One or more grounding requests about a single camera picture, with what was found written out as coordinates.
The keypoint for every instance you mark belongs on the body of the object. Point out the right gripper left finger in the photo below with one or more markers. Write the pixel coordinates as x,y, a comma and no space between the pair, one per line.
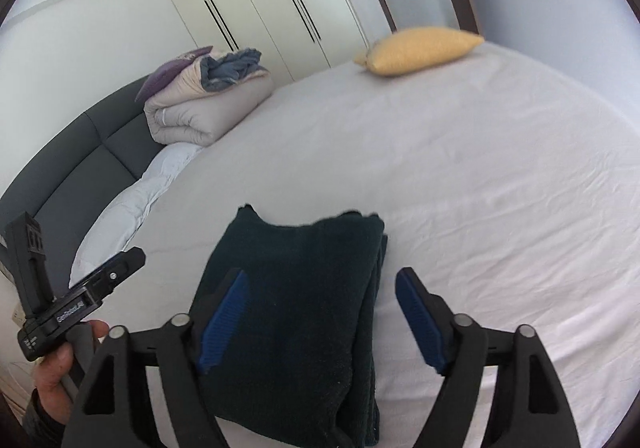
114,408

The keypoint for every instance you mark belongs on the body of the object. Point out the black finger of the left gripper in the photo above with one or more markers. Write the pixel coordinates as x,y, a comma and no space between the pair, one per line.
102,281

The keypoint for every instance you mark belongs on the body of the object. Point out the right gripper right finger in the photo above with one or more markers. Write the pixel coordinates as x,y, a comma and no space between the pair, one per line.
529,407

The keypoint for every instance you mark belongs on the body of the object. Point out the dark green knit sweater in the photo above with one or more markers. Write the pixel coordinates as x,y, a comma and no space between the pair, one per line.
299,365

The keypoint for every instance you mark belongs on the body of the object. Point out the person's left hand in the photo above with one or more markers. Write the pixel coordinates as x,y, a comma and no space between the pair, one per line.
48,375

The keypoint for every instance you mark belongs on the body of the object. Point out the white pillow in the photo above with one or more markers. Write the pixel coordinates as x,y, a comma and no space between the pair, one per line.
115,227

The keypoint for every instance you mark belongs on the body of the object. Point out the dark grey upholstered headboard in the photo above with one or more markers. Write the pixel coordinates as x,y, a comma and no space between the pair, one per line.
70,181

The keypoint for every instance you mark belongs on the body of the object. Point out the folded beige duvet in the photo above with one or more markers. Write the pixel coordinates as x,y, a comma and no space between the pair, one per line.
184,112

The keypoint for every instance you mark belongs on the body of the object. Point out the white bed sheet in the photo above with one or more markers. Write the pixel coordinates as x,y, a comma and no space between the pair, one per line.
511,190

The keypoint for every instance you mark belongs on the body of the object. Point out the purple pillow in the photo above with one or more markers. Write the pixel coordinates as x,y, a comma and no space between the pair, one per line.
166,73

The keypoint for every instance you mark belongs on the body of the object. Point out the blue-grey crumpled garment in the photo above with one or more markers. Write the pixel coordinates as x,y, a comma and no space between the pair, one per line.
222,72

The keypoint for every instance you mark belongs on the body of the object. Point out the yellow pillow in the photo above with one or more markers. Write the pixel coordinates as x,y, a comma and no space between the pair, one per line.
417,48

